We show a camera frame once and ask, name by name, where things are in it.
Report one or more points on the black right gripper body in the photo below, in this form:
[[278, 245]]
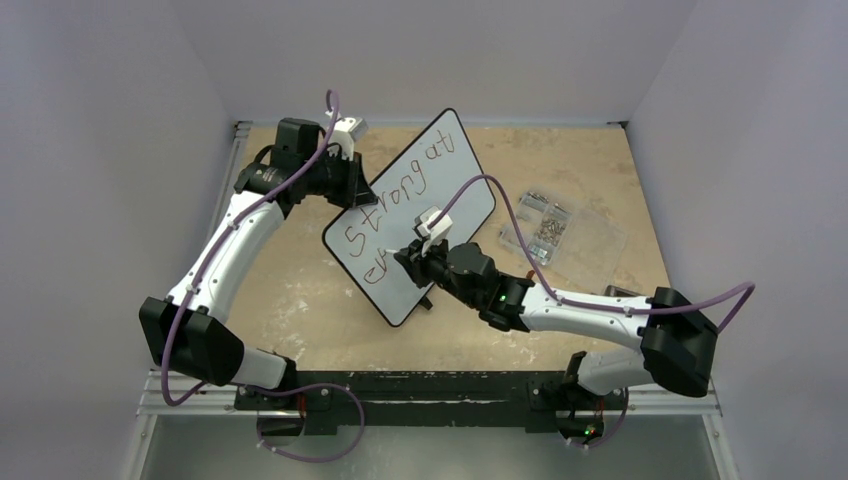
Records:
[[419, 263]]

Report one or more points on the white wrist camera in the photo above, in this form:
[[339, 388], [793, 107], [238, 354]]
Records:
[[432, 227], [347, 131]]

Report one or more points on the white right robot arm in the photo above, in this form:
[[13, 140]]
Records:
[[662, 339]]

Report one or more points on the white whiteboard black frame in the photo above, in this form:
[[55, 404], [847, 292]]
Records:
[[435, 166]]

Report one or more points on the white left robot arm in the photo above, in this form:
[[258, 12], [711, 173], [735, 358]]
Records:
[[185, 331]]

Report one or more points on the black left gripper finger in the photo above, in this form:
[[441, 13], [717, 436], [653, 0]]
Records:
[[363, 195], [357, 171]]

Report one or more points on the aluminium extrusion rail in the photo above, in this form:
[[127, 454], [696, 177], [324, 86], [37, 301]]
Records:
[[220, 401]]

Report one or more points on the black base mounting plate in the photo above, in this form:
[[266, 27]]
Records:
[[534, 401]]

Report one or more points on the clear plastic screw box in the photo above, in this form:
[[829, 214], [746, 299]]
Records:
[[564, 236]]

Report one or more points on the black metal clamp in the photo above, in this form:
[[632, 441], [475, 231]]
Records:
[[616, 291]]

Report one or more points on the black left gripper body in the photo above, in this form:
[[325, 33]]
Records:
[[332, 178]]

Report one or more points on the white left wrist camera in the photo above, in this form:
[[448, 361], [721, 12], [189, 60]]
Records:
[[347, 131]]

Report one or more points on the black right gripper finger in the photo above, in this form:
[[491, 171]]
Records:
[[410, 253], [413, 271]]

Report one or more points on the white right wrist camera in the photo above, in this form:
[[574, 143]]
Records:
[[432, 227]]

